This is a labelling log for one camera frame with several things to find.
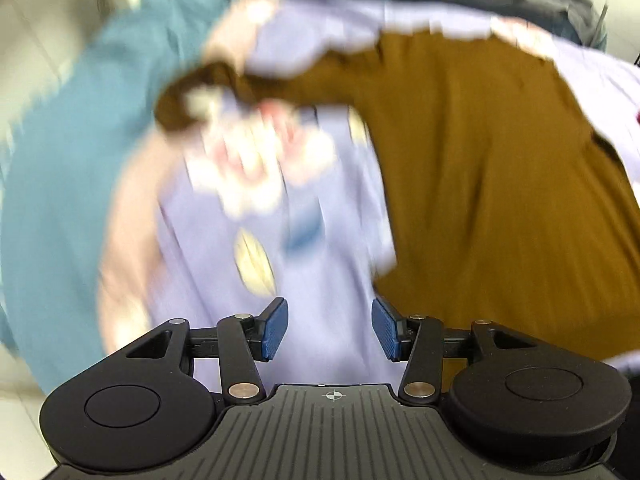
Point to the brown fleece garment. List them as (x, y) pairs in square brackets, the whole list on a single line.
[(475, 185)]

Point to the teal bed cover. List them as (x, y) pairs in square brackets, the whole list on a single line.
[(60, 200)]

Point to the purple floral bed sheet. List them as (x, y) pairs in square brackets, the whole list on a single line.
[(325, 265)]

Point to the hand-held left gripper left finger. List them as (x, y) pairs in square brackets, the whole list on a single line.
[(274, 330)]

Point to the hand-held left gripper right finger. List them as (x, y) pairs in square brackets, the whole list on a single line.
[(385, 330)]

